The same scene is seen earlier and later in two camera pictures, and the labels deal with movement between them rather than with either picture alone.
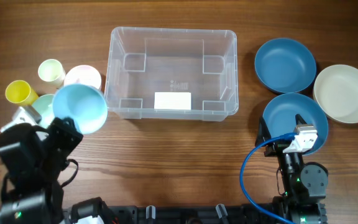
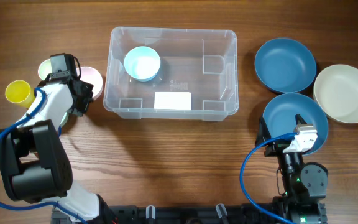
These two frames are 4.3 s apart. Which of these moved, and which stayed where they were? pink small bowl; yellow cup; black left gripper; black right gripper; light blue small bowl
Moved: black left gripper; light blue small bowl
Stayed: pink small bowl; yellow cup; black right gripper
